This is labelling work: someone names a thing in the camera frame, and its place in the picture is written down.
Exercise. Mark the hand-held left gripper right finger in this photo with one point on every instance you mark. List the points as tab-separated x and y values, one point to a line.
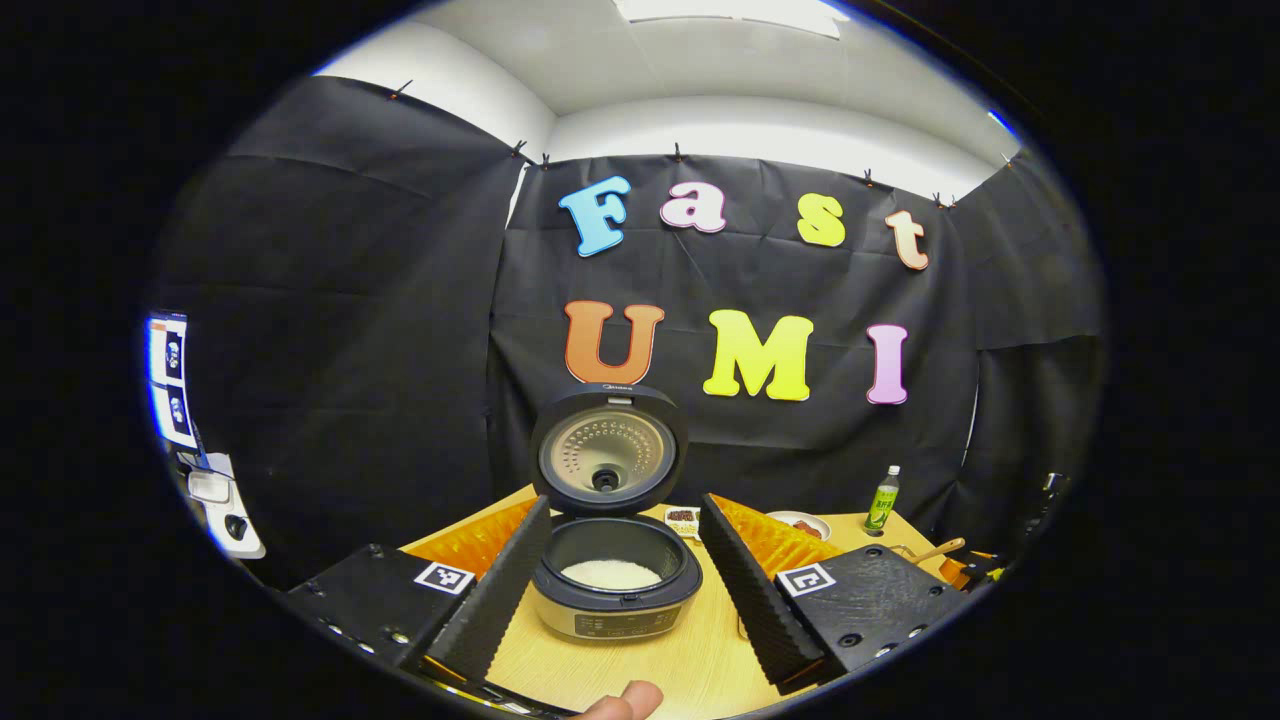
760	600

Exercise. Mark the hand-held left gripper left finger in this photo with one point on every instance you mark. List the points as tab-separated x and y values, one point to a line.
490	600

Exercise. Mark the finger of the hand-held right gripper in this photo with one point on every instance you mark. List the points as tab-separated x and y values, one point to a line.
975	572

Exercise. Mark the wooden spoon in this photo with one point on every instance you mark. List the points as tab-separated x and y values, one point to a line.
940	549

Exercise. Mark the dark grey rice cooker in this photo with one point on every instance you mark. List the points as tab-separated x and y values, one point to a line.
610	610

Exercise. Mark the white rice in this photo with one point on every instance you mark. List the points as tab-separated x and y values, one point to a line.
612	574

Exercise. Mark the brown meat piece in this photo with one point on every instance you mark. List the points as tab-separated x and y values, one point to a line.
808	529

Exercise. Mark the white round plate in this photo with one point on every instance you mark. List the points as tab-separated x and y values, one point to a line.
800	516

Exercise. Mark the small white snack tray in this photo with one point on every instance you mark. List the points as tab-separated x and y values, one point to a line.
683	520

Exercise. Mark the green label drink bottle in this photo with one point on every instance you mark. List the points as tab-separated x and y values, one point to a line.
882	505

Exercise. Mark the black computer mouse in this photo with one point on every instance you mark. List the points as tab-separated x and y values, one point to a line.
237	527

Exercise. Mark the white side table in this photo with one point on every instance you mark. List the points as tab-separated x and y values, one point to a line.
222	505

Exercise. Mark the black backdrop cloth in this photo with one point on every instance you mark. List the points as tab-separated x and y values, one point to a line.
350	350

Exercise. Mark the small white box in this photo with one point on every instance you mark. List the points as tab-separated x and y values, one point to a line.
210	486

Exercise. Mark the white printed sheet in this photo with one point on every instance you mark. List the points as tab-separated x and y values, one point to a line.
176	415
168	352

